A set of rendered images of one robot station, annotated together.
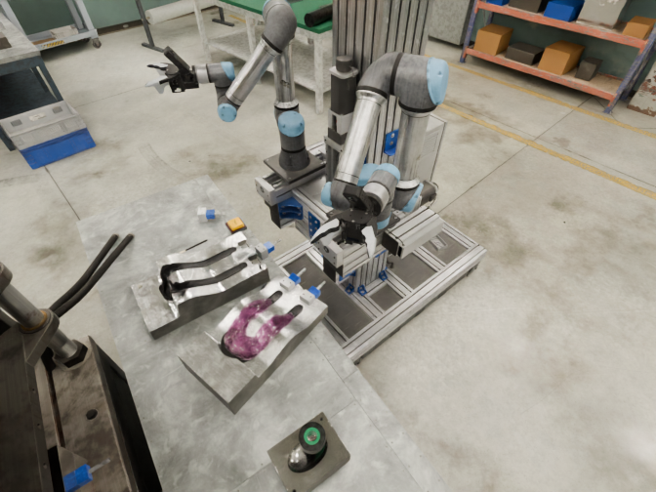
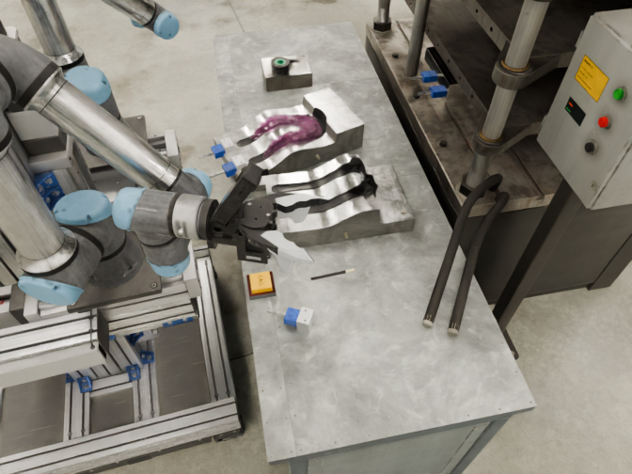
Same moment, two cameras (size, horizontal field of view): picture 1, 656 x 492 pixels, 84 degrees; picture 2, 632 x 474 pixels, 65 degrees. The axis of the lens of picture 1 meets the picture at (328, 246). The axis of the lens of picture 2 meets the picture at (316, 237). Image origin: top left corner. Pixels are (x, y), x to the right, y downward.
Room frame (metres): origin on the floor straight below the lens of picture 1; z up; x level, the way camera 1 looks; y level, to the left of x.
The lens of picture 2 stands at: (1.99, 0.94, 2.07)
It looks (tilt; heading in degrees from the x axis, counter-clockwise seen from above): 51 degrees down; 203
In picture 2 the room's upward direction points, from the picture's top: straight up
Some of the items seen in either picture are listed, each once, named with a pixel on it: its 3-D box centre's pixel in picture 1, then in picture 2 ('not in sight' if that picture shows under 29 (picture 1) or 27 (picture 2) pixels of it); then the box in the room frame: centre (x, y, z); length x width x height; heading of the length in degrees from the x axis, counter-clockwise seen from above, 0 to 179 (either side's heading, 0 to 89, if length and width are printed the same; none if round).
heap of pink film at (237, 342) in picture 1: (256, 324); (288, 128); (0.69, 0.26, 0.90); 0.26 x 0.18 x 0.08; 142
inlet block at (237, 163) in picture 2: (295, 278); (227, 169); (0.93, 0.14, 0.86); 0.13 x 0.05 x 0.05; 142
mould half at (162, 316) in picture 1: (200, 277); (331, 198); (0.93, 0.53, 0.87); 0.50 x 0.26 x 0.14; 125
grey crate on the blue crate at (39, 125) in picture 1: (43, 124); not in sight; (3.22, 2.72, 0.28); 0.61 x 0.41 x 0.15; 132
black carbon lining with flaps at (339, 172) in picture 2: (201, 269); (325, 186); (0.93, 0.51, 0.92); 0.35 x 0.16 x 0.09; 125
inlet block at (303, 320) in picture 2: (212, 214); (289, 316); (1.36, 0.58, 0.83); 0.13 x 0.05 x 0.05; 96
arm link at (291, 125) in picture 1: (291, 130); (88, 223); (1.51, 0.17, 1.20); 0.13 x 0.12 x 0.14; 13
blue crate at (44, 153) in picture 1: (54, 140); not in sight; (3.22, 2.72, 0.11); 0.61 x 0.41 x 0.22; 132
